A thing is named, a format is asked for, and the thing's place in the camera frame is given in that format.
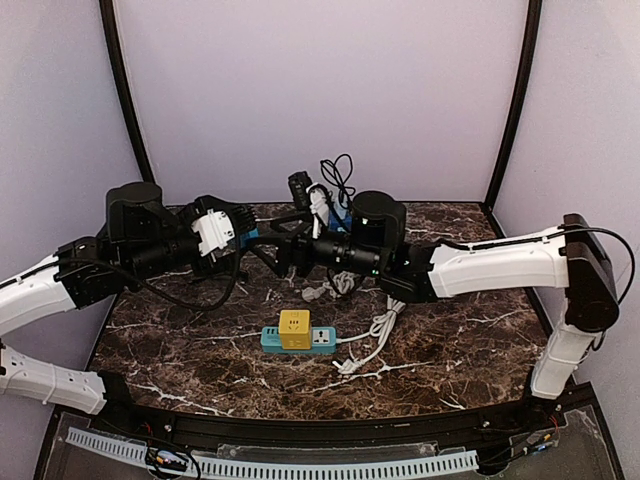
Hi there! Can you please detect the teal power strip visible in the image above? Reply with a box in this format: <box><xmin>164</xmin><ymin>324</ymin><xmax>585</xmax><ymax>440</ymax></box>
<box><xmin>259</xmin><ymin>294</ymin><xmax>409</xmax><ymax>376</ymax></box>

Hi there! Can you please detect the black frame post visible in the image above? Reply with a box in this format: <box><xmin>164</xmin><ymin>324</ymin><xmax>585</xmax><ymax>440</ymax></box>
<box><xmin>483</xmin><ymin>0</ymin><xmax>543</xmax><ymax>212</ymax></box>
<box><xmin>98</xmin><ymin>0</ymin><xmax>156</xmax><ymax>183</ymax></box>

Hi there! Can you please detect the left black frame post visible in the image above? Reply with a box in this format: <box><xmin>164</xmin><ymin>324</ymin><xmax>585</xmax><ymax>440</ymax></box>
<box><xmin>98</xmin><ymin>0</ymin><xmax>156</xmax><ymax>183</ymax></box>

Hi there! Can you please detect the white slotted cable duct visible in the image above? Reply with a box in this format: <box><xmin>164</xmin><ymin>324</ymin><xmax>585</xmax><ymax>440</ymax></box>
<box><xmin>65</xmin><ymin>427</ymin><xmax>479</xmax><ymax>479</ymax></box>

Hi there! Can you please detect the right black frame post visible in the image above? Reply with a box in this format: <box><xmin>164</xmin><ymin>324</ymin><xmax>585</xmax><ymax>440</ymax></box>
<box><xmin>483</xmin><ymin>0</ymin><xmax>543</xmax><ymax>212</ymax></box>

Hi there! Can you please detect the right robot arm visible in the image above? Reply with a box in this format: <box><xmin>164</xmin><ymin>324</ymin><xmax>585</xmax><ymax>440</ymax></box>
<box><xmin>248</xmin><ymin>172</ymin><xmax>628</xmax><ymax>401</ymax></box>

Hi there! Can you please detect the yellow cube socket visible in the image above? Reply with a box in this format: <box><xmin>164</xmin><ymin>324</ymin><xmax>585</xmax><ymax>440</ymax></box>
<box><xmin>278</xmin><ymin>310</ymin><xmax>312</xmax><ymax>351</ymax></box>

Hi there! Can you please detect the black usb cable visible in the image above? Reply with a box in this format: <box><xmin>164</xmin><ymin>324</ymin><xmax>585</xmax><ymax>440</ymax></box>
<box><xmin>319</xmin><ymin>153</ymin><xmax>357</xmax><ymax>209</ymax></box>

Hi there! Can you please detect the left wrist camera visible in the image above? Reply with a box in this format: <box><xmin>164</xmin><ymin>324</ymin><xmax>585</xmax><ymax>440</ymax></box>
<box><xmin>106</xmin><ymin>182</ymin><xmax>179</xmax><ymax>244</ymax></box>

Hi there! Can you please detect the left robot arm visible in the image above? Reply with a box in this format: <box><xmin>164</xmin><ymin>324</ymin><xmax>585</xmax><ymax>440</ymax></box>
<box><xmin>1</xmin><ymin>182</ymin><xmax>256</xmax><ymax>415</ymax></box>

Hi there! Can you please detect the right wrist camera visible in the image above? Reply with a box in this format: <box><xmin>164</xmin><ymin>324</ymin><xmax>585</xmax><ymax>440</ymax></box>
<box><xmin>351</xmin><ymin>190</ymin><xmax>407</xmax><ymax>251</ymax></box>

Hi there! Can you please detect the purple power strip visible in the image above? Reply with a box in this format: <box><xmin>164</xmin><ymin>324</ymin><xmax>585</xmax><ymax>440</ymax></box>
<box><xmin>300</xmin><ymin>269</ymin><xmax>361</xmax><ymax>303</ymax></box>

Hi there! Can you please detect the blue square adapter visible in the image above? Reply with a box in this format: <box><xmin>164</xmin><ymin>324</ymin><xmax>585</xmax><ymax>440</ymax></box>
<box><xmin>240</xmin><ymin>228</ymin><xmax>260</xmax><ymax>250</ymax></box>

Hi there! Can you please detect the dark blue cube socket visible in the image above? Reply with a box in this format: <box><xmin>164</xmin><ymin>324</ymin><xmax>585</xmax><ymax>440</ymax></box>
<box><xmin>329</xmin><ymin>212</ymin><xmax>351</xmax><ymax>233</ymax></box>

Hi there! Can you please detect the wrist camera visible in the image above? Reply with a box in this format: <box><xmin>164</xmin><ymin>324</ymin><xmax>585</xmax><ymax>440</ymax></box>
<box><xmin>351</xmin><ymin>190</ymin><xmax>407</xmax><ymax>251</ymax></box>
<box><xmin>106</xmin><ymin>182</ymin><xmax>179</xmax><ymax>244</ymax></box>

